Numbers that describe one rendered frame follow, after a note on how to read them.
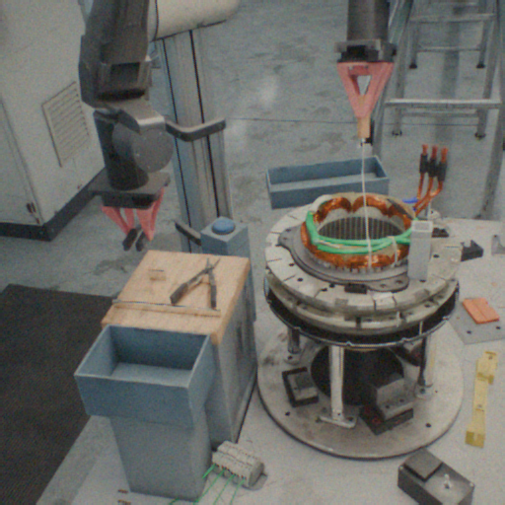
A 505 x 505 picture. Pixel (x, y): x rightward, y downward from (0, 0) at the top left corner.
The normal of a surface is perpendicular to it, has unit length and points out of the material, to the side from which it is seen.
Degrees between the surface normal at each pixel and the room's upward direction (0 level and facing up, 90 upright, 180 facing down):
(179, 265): 0
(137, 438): 90
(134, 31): 116
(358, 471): 0
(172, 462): 90
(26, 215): 88
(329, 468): 0
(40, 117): 90
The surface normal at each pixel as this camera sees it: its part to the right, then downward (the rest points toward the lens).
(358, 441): -0.07, -0.82
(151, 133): 0.61, 0.43
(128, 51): 0.52, 0.76
